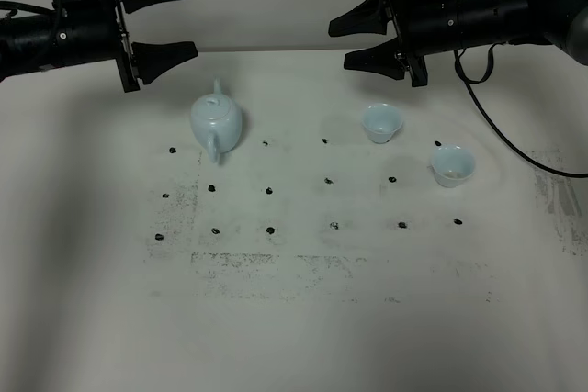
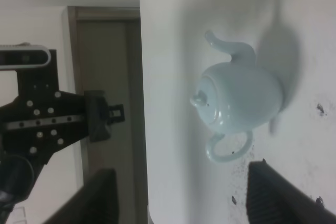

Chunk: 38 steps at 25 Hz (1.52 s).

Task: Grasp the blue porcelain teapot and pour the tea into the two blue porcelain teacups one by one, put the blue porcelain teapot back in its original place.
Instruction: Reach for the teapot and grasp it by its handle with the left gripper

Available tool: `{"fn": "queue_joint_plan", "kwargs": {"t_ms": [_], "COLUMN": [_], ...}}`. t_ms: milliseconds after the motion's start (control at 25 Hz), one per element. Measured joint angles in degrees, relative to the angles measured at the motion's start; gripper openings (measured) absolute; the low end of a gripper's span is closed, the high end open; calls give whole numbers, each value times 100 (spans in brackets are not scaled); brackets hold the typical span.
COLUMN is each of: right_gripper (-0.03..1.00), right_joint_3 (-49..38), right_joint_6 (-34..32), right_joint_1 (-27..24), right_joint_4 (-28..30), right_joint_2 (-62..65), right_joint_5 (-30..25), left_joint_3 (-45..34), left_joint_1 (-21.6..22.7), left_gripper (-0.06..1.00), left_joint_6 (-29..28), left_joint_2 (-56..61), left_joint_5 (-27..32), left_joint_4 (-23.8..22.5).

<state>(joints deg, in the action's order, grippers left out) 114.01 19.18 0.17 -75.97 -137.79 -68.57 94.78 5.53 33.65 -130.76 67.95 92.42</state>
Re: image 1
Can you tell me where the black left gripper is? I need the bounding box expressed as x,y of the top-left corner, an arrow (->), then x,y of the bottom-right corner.
100,0 -> 198,93

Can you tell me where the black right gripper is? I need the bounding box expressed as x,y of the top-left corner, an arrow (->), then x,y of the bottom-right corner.
328,0 -> 458,87

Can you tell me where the pale blue porcelain teapot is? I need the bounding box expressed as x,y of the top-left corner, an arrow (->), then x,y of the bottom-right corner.
190,78 -> 243,163

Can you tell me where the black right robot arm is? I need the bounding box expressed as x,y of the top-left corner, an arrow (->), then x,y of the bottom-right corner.
328,0 -> 587,87

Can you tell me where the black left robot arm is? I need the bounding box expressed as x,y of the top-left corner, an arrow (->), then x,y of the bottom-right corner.
1,0 -> 198,92

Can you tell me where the pale blue teacup far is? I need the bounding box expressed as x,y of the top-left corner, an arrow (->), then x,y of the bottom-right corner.
361,103 -> 404,144

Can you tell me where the pale blue teacup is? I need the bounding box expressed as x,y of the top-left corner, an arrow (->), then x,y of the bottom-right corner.
361,103 -> 404,144
430,145 -> 476,188

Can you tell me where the pale blue teacup near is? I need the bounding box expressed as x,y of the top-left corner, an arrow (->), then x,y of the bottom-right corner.
430,145 -> 476,188

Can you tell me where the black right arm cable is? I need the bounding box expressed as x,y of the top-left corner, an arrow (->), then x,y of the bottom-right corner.
453,40 -> 588,177

